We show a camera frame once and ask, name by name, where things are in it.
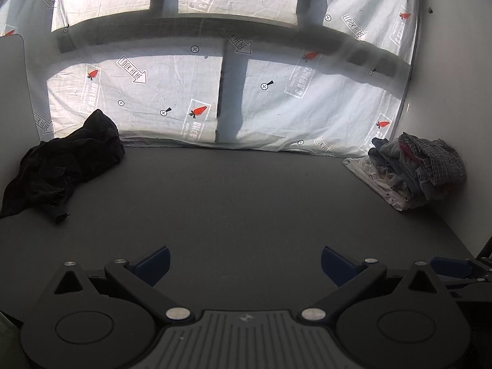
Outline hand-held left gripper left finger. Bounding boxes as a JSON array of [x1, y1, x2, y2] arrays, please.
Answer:
[[52, 246, 195, 324]]

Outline black garment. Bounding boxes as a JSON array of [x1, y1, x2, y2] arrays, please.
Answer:
[[0, 109, 126, 218]]

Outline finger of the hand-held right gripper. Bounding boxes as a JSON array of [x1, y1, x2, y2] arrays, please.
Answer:
[[430, 256, 492, 288]]

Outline red knit garment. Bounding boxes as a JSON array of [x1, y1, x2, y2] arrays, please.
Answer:
[[399, 143, 456, 195]]

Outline grey rounded board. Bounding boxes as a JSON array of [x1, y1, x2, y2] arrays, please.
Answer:
[[0, 34, 43, 196]]

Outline navy knit garment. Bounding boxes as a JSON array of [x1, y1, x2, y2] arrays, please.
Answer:
[[0, 177, 74, 224]]

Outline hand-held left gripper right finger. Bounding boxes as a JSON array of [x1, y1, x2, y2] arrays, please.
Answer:
[[297, 246, 442, 324]]

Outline white garment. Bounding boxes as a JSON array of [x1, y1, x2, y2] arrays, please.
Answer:
[[343, 157, 416, 212]]

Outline blue jeans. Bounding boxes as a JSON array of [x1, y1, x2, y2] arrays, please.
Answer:
[[368, 136, 423, 201]]

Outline blue plaid shirt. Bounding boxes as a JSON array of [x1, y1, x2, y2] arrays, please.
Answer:
[[399, 133, 468, 187]]

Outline grey sweatshirt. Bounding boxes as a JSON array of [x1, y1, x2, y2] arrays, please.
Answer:
[[380, 138, 432, 197]]

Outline white printed sheet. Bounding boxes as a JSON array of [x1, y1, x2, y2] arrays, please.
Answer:
[[0, 0, 420, 159]]

